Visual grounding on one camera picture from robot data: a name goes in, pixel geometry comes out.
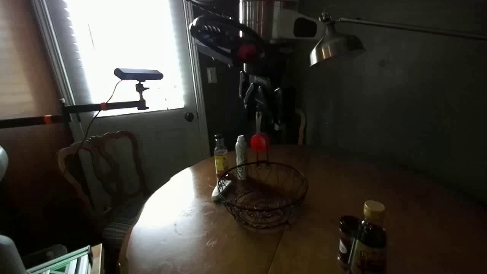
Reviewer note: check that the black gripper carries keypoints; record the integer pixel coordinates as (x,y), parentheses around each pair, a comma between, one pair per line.
(255,76)

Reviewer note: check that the dark bottle with yellow lid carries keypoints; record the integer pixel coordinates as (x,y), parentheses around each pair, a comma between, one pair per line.
(370,244)

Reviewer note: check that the small bottle with yellow liquid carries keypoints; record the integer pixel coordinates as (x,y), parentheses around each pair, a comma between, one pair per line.
(220,157)

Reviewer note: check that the wooden chair with plain back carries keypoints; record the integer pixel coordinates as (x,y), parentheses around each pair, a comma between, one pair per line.
(302,126)

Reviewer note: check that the white spray can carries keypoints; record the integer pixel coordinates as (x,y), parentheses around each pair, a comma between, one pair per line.
(241,157)

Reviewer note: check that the round door knob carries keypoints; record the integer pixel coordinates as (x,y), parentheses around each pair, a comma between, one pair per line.
(189,116)

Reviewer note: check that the silver lamp shade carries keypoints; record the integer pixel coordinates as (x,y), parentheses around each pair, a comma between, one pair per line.
(335,47)

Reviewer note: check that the grey white lying object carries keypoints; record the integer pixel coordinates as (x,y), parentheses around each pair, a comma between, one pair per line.
(223,190)

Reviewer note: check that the dark glass jar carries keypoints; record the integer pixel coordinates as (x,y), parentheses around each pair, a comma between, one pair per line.
(348,240)

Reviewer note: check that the wooden chair with carved back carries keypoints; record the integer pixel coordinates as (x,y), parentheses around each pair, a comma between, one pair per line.
(107,172)

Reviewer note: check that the tan window blind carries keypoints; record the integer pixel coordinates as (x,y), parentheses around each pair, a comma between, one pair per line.
(25,55)

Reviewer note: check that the green and white box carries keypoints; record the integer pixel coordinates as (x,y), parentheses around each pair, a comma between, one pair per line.
(63,260)

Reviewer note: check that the grey rounded object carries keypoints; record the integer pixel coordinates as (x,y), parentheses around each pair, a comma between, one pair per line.
(10,259)

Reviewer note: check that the white light switch plate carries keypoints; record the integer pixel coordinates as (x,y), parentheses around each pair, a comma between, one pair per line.
(212,75)

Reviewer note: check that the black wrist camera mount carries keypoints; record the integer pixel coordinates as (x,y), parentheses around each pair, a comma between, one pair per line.
(218,32)

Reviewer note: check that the black stereo camera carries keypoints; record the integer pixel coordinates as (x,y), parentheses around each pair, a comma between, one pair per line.
(138,73)

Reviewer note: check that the black camera support bar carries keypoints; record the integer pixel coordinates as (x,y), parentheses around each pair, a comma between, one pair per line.
(86,107)

